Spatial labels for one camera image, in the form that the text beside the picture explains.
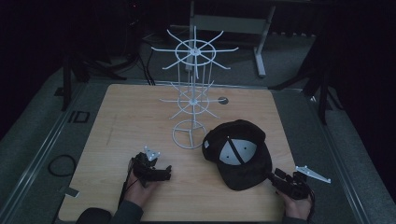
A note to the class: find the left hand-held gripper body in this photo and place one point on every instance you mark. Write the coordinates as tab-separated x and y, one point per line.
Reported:
145	170

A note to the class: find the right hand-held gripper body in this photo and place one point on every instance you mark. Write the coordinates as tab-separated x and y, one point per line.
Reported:
294	185

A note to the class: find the black baseball cap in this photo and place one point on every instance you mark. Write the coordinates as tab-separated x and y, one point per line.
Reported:
238	155

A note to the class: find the person's left hand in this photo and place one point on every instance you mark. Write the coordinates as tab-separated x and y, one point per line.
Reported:
138	191

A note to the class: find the person's right hand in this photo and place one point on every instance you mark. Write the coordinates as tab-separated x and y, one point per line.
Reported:
295	207

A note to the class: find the black tripod stand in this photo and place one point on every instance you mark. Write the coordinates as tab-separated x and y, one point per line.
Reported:
67	81
322	84

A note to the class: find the black floor bracket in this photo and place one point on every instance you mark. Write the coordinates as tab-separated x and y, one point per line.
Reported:
79	117

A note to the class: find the grey metal desk frame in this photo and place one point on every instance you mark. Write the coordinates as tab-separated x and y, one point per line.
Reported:
230	24

